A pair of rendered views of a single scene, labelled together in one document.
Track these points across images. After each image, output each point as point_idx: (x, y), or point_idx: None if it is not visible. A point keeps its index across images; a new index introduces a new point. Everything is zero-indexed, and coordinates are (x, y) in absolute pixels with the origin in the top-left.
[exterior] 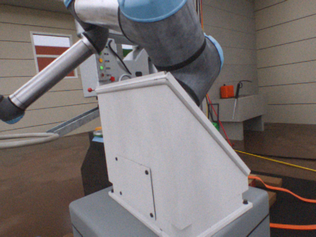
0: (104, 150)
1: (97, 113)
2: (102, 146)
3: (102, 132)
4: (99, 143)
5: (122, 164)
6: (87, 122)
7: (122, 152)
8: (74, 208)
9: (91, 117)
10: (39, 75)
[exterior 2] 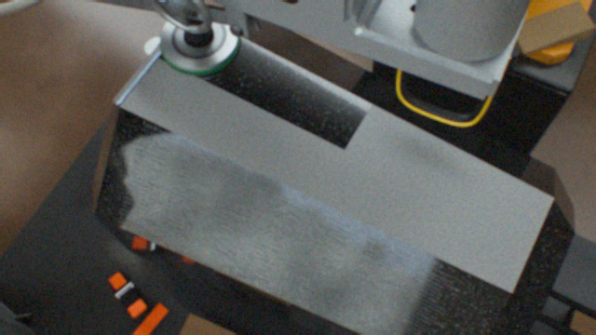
0: (127, 84)
1: (136, 2)
2: (142, 68)
3: (163, 39)
4: (156, 52)
5: None
6: (113, 3)
7: None
8: None
9: (121, 1)
10: None
